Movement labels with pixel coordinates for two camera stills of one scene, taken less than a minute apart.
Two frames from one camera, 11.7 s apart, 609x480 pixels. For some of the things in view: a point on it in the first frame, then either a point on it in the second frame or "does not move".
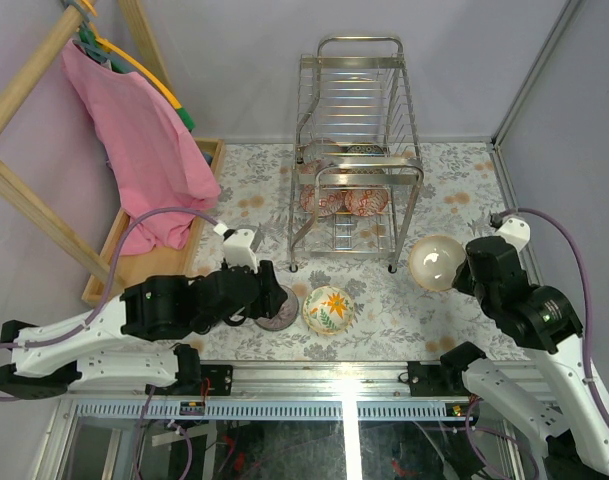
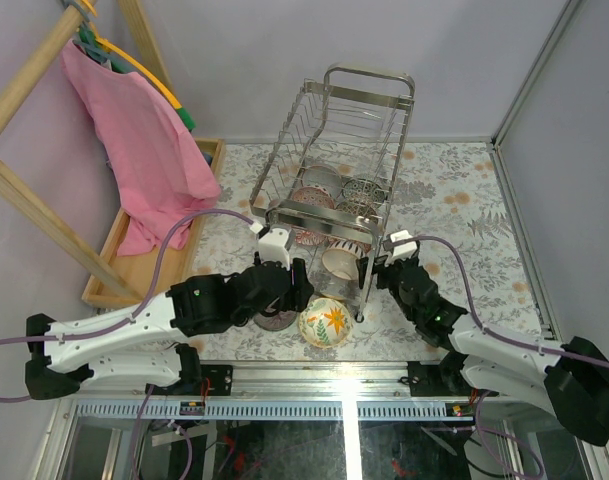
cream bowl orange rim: [433, 261] → [341, 263]
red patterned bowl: [310, 167] → [314, 195]
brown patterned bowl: [368, 171] → [360, 207]
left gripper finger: [272, 293] → [303, 289]
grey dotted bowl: [365, 149] → [363, 190]
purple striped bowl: [286, 315] does not move
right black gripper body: [465, 283] → [389, 277]
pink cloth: [149, 159] does not move
